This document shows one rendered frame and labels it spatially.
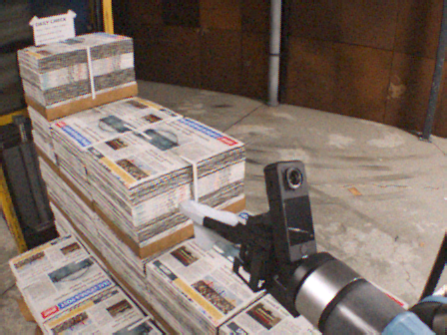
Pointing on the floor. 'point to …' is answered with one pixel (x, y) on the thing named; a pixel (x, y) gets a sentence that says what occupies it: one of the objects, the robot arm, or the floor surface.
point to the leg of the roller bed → (436, 270)
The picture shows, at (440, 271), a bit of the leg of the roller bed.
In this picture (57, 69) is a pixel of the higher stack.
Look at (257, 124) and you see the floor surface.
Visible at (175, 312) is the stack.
